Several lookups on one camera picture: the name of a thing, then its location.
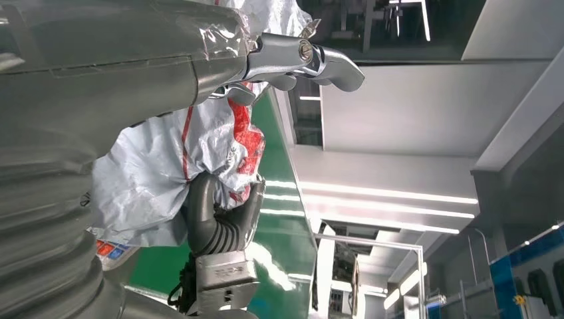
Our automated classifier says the green conveyor belt aluminium frame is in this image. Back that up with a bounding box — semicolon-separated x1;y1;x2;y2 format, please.
126;88;319;319

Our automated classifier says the glass partition aluminium frame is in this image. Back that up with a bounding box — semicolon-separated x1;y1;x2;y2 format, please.
286;0;486;148

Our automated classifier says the grey parcel red print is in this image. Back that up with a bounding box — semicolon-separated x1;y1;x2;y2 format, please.
88;0;315;247

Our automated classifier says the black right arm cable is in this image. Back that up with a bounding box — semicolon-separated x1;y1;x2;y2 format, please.
166;254;198;314

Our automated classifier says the blue white machine cabinet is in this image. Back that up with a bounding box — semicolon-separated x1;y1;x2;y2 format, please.
489;222;564;319

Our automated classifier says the aluminium frame stand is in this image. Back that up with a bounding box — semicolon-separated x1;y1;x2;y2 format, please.
313;232;428;319

